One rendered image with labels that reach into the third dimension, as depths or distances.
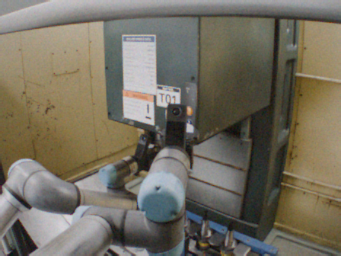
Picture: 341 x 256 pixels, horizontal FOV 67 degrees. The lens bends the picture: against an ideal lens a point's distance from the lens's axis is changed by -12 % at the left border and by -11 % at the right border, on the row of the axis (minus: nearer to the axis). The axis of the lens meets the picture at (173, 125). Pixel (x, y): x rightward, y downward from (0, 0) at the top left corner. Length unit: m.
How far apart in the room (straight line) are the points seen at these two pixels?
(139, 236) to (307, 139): 1.48
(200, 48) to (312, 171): 1.30
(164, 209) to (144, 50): 0.64
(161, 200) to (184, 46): 0.54
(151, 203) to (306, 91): 1.46
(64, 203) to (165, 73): 0.50
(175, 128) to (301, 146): 1.36
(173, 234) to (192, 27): 0.58
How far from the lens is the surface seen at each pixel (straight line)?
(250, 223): 1.84
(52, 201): 0.83
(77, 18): 0.38
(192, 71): 0.88
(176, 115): 0.64
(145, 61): 1.00
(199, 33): 0.86
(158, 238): 0.55
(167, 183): 0.47
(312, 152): 1.90
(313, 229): 2.16
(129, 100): 1.08
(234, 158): 1.64
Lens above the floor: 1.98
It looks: 19 degrees down
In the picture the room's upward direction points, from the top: straight up
